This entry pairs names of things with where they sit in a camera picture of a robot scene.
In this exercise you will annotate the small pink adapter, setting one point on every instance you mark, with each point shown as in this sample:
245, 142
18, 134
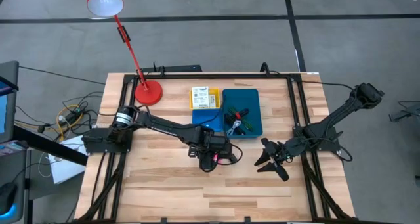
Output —
215, 158

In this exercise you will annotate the small yellow plastic bin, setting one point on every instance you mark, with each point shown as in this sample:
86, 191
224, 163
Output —
218, 97

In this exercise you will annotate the large teal plastic bin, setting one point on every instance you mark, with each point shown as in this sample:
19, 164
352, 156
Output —
252, 99

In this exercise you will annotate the black computer mouse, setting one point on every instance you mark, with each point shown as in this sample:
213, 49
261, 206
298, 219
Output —
7, 197

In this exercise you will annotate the flat black device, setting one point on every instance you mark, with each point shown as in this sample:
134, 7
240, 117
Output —
180, 68

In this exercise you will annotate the white paper box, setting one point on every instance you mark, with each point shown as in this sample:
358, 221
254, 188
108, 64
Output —
65, 165

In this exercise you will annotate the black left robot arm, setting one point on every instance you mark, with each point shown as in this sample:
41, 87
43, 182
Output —
164, 128

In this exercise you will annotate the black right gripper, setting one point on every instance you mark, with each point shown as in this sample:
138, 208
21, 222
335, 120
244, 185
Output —
279, 151

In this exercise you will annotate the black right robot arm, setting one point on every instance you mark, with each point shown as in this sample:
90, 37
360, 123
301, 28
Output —
341, 115

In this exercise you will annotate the red desk lamp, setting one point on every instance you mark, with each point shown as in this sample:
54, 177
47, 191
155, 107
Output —
149, 92

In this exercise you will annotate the grey metal stand foot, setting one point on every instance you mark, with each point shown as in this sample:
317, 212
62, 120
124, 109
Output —
407, 112

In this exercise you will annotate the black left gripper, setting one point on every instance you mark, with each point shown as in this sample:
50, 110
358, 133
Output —
213, 145

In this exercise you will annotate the small blue plastic bin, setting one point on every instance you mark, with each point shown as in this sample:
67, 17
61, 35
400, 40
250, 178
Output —
201, 116

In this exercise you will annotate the grey side desk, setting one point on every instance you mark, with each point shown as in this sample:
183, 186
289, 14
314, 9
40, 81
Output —
20, 171

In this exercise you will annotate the black aluminium table frame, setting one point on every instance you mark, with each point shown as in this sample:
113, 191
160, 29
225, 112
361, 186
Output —
213, 76

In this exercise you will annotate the black slanted bar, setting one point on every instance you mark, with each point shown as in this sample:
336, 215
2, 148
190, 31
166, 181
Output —
49, 146

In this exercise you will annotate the tablet with colourful screen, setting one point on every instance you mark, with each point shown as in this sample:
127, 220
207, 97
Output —
11, 148

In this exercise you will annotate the small black adapter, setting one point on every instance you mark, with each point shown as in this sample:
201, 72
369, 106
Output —
233, 158

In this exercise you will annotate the computer monitor with blue screen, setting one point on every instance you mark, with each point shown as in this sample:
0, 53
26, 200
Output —
7, 96

